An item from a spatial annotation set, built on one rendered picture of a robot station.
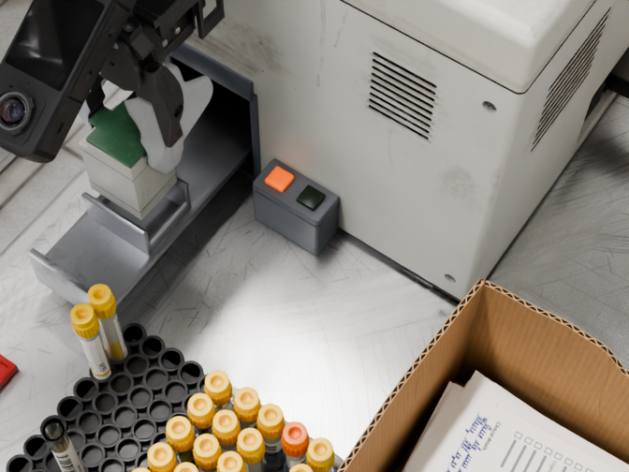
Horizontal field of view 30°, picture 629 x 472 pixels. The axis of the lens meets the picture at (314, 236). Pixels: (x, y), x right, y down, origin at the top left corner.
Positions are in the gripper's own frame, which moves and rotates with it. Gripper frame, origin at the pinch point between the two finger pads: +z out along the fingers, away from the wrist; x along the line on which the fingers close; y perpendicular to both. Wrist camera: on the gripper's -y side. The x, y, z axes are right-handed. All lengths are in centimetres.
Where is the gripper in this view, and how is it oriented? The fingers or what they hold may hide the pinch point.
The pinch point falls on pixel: (125, 147)
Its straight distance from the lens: 79.8
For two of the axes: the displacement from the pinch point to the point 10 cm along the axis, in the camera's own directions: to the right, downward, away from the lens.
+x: -8.2, -5.0, 2.9
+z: -0.1, 5.1, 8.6
